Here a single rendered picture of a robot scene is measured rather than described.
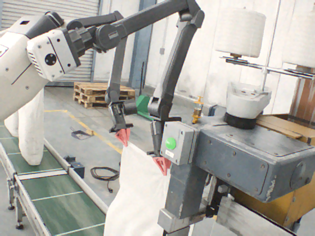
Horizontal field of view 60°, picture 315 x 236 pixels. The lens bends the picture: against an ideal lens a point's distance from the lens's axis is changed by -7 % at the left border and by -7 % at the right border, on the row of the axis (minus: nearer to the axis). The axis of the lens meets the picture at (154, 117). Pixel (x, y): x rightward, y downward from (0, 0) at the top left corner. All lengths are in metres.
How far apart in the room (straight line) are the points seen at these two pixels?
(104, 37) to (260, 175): 0.59
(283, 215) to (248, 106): 0.37
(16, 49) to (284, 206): 0.97
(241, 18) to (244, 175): 0.55
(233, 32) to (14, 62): 0.72
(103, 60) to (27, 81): 8.14
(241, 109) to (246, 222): 0.32
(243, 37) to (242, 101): 0.29
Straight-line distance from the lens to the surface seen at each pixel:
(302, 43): 0.89
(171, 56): 1.10
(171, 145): 0.71
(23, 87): 1.01
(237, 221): 0.90
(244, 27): 1.01
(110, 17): 1.56
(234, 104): 0.79
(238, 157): 0.66
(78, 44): 0.89
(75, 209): 2.07
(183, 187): 0.78
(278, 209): 0.98
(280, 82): 6.43
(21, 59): 1.00
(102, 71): 9.15
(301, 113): 1.11
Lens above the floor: 1.51
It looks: 14 degrees down
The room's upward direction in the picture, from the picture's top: 9 degrees clockwise
